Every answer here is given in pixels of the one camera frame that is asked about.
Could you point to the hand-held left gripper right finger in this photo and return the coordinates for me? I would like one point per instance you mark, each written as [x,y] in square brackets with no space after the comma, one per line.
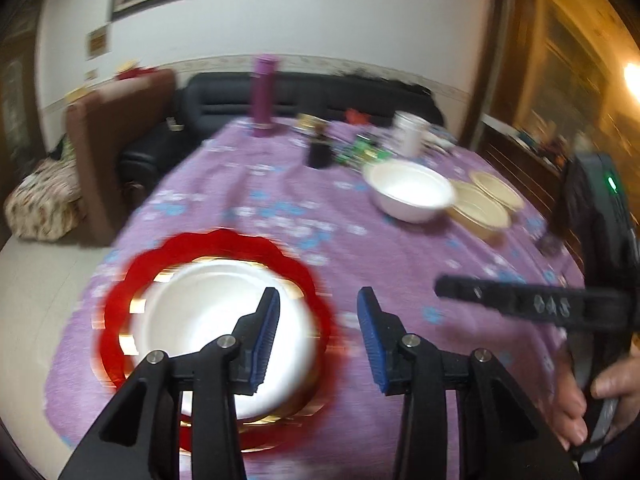
[372,340]

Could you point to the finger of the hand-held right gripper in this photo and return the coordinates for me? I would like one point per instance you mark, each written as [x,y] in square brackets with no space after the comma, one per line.
[525,302]

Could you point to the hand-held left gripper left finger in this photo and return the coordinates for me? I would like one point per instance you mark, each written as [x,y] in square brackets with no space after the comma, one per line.
[265,340]

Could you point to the white bowl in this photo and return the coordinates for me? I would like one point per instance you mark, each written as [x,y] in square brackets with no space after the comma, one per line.
[410,190]
[200,310]

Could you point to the beige bowl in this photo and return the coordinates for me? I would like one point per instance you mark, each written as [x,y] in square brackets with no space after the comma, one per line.
[477,210]
[500,187]

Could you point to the red scalloped plate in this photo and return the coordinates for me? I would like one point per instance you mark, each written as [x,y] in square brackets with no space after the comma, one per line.
[112,310]

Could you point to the person's right hand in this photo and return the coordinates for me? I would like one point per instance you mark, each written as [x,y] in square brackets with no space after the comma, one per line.
[567,410]

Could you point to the purple floral tablecloth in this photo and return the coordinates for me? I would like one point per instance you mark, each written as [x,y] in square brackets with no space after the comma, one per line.
[350,240]

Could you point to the wooden sideboard cabinet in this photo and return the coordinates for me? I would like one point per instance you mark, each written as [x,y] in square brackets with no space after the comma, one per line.
[530,125]

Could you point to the green packet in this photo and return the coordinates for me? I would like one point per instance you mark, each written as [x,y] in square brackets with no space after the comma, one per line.
[362,150]

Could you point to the small black jar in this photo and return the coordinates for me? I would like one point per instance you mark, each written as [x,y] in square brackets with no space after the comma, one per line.
[319,152]

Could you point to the white cup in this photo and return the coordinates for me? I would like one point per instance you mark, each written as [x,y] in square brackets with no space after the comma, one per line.
[407,135]

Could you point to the gold-lidded jar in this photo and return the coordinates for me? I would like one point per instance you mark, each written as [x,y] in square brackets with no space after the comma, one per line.
[310,122]

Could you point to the brown armchair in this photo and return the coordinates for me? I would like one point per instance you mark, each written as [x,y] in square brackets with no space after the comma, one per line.
[115,160]

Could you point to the black sofa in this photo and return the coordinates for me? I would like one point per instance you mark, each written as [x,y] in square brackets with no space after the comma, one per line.
[220,100]

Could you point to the purple bottle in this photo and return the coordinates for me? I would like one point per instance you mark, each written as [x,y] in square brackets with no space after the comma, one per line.
[265,95]

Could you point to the floral cushion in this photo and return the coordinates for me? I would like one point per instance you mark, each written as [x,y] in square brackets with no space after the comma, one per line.
[45,200]

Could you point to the wooden glass display cabinet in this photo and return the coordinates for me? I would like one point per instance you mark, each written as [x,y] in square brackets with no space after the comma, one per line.
[17,85]

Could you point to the small wall plaque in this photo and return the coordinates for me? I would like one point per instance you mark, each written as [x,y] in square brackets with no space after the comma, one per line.
[98,41]

